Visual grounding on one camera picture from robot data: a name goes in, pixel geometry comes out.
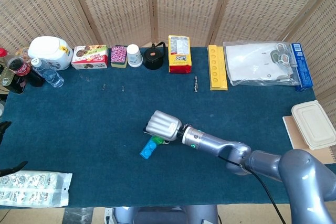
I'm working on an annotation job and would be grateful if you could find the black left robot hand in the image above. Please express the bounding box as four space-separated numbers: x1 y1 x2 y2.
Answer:
0 121 28 178

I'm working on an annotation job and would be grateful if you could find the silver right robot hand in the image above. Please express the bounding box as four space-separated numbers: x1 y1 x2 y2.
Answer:
143 110 183 146

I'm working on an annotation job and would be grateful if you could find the green toy brick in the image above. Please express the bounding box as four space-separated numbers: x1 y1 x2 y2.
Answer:
150 135 165 146

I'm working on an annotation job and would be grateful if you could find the blue toy brick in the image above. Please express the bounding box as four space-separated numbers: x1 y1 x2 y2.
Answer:
139 140 160 160

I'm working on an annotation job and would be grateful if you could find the dark bottle red cap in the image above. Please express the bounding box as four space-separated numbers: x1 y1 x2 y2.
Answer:
0 47 27 95

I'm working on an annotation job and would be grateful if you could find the cola bottle red label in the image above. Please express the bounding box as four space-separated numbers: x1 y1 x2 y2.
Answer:
7 57 45 88

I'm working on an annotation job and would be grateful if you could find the white printed plastic package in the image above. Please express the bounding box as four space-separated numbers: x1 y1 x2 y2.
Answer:
0 169 74 208

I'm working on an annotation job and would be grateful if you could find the black teapot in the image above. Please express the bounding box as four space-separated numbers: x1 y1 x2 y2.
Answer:
143 41 167 71

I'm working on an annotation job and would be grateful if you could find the clear plastic water bottle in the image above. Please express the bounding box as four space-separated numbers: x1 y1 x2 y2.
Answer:
30 58 65 89

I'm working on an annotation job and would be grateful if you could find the yellow Lipo snack box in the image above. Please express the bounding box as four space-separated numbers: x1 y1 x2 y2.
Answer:
167 35 193 74

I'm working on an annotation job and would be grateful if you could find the blue table cloth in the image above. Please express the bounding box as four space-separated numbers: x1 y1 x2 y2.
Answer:
0 46 324 210

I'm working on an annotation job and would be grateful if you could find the white paper cup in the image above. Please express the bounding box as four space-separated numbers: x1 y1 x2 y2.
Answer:
126 44 144 68

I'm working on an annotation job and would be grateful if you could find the yellow tray with holes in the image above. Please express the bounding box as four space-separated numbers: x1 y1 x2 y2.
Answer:
207 45 229 91

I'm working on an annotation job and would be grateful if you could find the pink patterned sponge box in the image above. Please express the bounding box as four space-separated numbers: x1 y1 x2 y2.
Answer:
110 45 128 68

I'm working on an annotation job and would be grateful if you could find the grey robot torso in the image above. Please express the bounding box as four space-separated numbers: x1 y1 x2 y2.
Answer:
104 204 219 224

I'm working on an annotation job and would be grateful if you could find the white plastic jug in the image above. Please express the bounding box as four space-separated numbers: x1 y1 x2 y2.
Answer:
27 36 74 71

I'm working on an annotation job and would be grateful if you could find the red white cookie box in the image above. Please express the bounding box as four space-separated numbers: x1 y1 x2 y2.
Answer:
71 45 109 70

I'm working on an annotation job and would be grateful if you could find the clear plastic zip bag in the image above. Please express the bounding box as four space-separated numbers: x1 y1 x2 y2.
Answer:
223 40 300 87

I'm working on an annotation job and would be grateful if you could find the brown spiral notebook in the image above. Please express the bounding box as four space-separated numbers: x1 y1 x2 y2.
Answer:
282 114 336 165

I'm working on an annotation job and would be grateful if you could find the beige lidded lunch box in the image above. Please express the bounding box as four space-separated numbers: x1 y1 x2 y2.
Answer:
291 100 336 151

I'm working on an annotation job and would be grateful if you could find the blue cardboard box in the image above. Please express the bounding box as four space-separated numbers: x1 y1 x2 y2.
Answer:
290 42 314 92

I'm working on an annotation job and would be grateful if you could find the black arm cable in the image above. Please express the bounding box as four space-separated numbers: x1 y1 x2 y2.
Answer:
217 155 287 224

